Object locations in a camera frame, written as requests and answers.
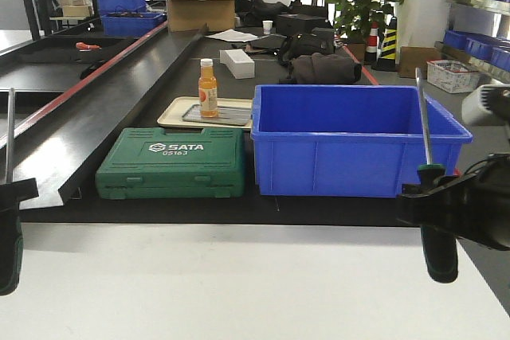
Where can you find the black yellow traffic cone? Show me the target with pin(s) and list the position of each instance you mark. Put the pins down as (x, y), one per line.
(387, 58)

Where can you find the orange white traffic cone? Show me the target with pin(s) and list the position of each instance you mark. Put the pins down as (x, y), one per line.
(371, 50)

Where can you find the green SATA tool case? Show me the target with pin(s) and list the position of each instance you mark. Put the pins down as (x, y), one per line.
(154, 163)

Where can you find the blue crate on conveyor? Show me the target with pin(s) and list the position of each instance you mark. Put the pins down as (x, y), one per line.
(131, 26)

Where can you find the large cardboard box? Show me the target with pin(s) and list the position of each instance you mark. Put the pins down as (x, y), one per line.
(184, 15)

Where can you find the white paper cup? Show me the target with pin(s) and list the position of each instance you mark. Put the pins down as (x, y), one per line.
(267, 27)

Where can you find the green-handled screwdriver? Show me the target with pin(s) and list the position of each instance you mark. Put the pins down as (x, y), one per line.
(11, 234)
(439, 248)

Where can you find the white rectangular box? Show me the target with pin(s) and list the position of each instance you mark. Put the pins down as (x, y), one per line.
(238, 62)

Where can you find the beige plastic tray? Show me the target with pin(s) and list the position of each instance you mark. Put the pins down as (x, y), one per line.
(172, 116)

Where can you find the white plastic basket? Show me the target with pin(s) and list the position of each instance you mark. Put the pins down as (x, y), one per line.
(452, 76)

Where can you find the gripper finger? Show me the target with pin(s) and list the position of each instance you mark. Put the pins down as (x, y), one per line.
(16, 192)
(447, 206)

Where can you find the dark brown cloth bundle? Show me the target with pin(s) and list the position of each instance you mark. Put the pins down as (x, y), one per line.
(322, 69)

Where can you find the large blue plastic bin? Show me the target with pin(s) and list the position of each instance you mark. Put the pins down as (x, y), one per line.
(336, 140)

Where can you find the brown cardboard box on floor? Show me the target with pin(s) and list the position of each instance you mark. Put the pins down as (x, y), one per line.
(415, 57)

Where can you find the black equipment box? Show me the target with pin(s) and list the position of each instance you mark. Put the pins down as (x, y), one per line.
(291, 24)

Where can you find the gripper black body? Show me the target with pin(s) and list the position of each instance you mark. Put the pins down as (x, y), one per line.
(490, 203)

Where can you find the metal shelf rack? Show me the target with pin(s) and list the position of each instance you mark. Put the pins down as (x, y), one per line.
(477, 34)

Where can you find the orange juice bottle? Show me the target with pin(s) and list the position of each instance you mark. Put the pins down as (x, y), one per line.
(208, 89)

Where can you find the grey metal tray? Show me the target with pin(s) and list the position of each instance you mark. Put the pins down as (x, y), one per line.
(227, 115)

